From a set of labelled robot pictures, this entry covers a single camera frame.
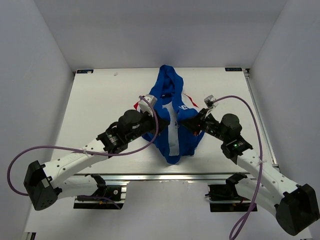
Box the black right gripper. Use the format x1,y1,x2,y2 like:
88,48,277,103
179,108,228,143

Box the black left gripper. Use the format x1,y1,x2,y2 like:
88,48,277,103
126,107,170,143

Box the blue white red jacket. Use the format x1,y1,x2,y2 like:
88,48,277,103
149,65,204,165

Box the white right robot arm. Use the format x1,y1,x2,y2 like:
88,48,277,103
181,109,320,236

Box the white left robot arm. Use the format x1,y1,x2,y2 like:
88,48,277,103
23,109,170,211

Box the blue right corner label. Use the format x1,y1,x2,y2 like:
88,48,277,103
224,67,243,72

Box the blue corner label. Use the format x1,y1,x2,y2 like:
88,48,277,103
224,67,243,72
76,69,94,74

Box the blue left corner label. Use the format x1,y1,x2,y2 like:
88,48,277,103
76,69,94,74

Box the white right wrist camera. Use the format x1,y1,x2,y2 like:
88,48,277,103
204,94,218,113

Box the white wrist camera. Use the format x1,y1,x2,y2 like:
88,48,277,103
138,94,158,117
204,94,218,113

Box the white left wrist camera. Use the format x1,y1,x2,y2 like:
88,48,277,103
138,94,158,117

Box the aluminium table front rail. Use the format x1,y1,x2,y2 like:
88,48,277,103
72,172,241,181

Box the aluminium table rail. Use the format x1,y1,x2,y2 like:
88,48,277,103
242,68,280,170
72,172,241,181

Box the aluminium table right rail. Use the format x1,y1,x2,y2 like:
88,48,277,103
242,68,280,170

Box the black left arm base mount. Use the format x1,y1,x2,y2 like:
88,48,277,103
73,174,127,210

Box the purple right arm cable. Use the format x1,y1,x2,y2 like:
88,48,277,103
209,95,263,240

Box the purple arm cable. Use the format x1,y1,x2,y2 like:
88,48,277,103
209,95,263,240
6,94,160,210

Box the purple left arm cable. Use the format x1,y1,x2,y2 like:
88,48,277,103
6,94,160,210

